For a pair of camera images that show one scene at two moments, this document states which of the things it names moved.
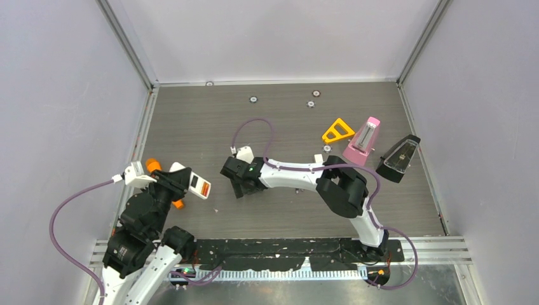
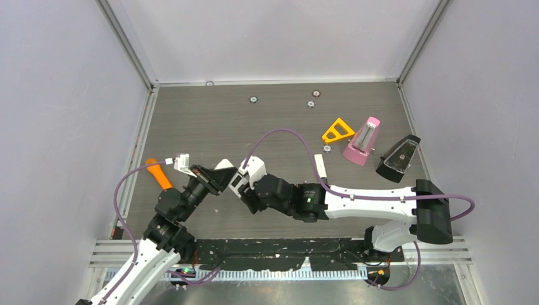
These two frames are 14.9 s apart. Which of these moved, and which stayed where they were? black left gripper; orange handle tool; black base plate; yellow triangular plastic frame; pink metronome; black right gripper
Moved: black right gripper; black left gripper
Stayed: black base plate; orange handle tool; pink metronome; yellow triangular plastic frame
